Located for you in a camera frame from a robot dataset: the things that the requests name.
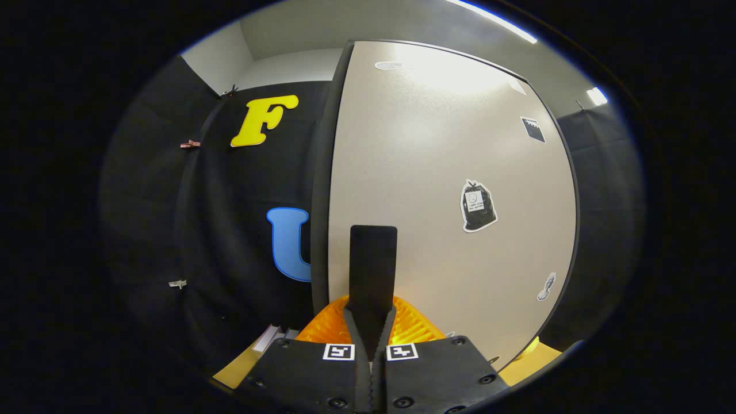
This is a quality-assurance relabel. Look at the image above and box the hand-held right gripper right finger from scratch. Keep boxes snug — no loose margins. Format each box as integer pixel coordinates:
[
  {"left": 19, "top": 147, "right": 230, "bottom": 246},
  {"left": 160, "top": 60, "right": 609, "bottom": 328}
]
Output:
[{"left": 373, "top": 295, "right": 511, "bottom": 414}]

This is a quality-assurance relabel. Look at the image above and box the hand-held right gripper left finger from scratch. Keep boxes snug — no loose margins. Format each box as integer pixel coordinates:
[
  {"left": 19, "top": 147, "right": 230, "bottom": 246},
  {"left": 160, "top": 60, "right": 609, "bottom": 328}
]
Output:
[{"left": 237, "top": 295, "right": 371, "bottom": 414}]

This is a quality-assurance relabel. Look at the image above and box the black cabinet door handle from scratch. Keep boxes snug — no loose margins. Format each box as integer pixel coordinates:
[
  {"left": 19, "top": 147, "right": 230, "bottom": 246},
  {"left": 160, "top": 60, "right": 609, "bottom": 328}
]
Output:
[{"left": 349, "top": 225, "right": 398, "bottom": 351}]

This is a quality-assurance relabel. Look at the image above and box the dark grey cabinet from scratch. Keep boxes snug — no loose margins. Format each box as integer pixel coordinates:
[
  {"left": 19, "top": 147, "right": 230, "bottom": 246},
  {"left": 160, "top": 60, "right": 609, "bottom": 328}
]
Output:
[{"left": 309, "top": 38, "right": 581, "bottom": 373}]

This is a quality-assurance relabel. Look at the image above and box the beige cabinet door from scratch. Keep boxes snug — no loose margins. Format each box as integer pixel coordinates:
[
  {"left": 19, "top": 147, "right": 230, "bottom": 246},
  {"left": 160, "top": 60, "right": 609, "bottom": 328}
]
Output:
[{"left": 328, "top": 40, "right": 580, "bottom": 371}]

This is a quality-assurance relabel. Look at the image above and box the black backdrop cloth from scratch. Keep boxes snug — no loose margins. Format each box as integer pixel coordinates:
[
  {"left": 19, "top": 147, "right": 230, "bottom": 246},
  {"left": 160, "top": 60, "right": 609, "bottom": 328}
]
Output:
[{"left": 98, "top": 55, "right": 645, "bottom": 380}]

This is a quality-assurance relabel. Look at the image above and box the long ceiling light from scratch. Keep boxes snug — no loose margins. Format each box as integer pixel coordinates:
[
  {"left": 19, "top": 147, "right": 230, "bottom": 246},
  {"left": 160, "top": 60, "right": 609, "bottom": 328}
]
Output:
[{"left": 446, "top": 0, "right": 538, "bottom": 45}]

